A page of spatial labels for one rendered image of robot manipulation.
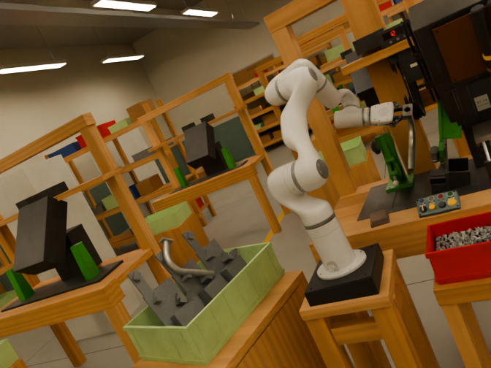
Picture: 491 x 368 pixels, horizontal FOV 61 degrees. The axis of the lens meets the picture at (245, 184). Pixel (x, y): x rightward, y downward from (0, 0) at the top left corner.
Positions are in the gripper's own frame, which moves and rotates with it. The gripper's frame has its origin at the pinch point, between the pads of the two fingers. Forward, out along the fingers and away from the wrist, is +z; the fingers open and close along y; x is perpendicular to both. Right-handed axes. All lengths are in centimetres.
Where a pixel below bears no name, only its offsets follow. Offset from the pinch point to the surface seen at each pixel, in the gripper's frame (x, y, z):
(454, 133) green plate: -2.9, -14.2, 18.4
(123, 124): 271, 204, -461
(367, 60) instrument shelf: -7.5, 25.6, -16.5
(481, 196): 0.4, -40.0, 26.7
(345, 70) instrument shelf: -5.5, 23.6, -26.7
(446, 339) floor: 93, -86, 11
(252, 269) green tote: -4, -74, -62
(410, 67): -2.3, 22.3, 1.8
